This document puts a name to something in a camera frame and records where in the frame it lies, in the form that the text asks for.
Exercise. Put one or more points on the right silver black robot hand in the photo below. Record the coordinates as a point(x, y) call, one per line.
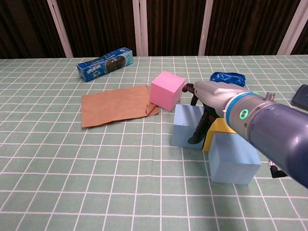
point(216, 93)

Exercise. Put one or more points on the yellow foam cube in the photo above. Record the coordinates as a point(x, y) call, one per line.
point(217, 126)

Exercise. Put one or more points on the notched light blue foam cube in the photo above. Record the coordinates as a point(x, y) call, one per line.
point(183, 127)

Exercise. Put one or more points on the pink foam cube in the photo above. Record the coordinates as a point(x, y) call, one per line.
point(166, 91)

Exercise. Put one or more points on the blue snack wrapper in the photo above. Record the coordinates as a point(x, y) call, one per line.
point(226, 78)

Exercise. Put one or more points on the dark blue wallet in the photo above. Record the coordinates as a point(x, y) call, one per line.
point(300, 97)

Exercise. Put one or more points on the brown paper bag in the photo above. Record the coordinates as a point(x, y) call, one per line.
point(113, 108)

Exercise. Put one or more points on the blue cookie box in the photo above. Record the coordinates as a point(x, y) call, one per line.
point(103, 66)

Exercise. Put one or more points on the dark pleated curtain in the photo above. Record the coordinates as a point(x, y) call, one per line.
point(101, 24)

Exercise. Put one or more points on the green checked tablecloth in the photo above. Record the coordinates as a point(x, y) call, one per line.
point(96, 168)

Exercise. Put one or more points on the white metal frame post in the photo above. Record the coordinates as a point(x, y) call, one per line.
point(140, 29)
point(60, 31)
point(292, 26)
point(205, 29)

